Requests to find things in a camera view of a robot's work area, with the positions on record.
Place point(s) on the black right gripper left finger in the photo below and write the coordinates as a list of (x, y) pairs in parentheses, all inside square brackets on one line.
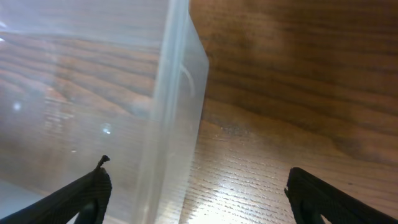
[(85, 199)]

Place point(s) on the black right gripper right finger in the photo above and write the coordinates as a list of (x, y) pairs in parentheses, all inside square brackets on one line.
[(313, 201)]

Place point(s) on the clear plastic container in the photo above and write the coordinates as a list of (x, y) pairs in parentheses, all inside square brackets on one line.
[(83, 79)]

